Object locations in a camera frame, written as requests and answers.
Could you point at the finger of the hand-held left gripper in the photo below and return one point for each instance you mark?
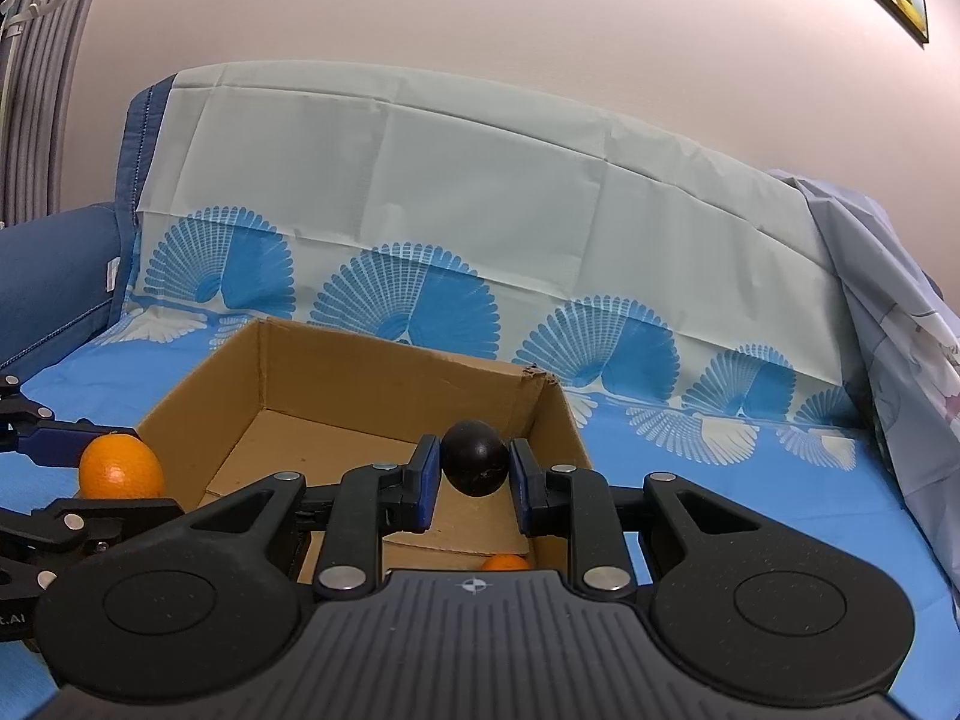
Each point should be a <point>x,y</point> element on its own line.
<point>90,525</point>
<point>52,442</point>

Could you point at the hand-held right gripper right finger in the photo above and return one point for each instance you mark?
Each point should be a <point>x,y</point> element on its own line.
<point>521,487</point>

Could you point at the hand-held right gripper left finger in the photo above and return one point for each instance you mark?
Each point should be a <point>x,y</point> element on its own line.
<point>426,484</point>

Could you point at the dark purple grape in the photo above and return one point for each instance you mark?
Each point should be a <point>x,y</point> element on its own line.
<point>472,457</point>

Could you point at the orange kumquat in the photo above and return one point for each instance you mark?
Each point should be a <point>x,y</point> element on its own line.
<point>506,562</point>
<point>120,469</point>

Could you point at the brown cardboard box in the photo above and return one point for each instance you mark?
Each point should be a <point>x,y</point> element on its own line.
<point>337,390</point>

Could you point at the blue fan-print sheet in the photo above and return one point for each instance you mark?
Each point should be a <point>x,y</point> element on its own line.
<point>675,480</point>

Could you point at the blue fabric sofa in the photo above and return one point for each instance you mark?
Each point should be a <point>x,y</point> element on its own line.
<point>52,277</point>

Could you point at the grey pleated curtain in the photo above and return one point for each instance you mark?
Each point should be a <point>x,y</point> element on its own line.
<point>45,127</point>

